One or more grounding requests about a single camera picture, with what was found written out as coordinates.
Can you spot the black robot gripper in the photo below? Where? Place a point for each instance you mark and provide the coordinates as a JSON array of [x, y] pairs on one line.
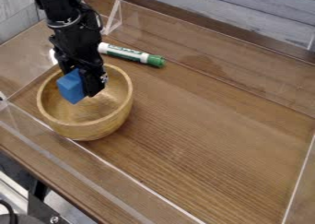
[[76, 38]]

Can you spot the blue rectangular block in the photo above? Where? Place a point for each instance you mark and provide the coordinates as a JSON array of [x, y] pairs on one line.
[[70, 85]]

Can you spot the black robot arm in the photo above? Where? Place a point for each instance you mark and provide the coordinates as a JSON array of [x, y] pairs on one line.
[[64, 6]]

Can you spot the brown wooden bowl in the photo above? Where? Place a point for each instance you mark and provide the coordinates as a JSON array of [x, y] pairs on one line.
[[94, 117]]

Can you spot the green and white marker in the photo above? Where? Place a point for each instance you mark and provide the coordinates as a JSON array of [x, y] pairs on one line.
[[144, 58]]

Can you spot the black table leg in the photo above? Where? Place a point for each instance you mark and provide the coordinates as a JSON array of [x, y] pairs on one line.
[[40, 190]]

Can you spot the clear acrylic corner bracket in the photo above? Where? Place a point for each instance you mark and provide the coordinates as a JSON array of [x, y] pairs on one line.
[[114, 20]]

